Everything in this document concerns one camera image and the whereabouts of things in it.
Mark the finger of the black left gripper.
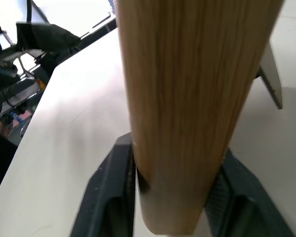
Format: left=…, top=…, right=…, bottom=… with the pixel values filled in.
left=15, top=21, right=81, bottom=53

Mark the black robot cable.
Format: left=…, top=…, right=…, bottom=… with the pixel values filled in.
left=26, top=0, right=33, bottom=24

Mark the black angled metal bar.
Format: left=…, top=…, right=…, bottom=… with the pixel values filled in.
left=79, top=11, right=112, bottom=40

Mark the wooden cylinder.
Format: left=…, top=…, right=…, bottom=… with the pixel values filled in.
left=115, top=0, right=285, bottom=236

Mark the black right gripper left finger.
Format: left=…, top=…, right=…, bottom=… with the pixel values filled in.
left=70, top=131, right=137, bottom=237

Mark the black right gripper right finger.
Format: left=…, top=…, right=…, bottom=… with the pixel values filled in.
left=204, top=149, right=296, bottom=237

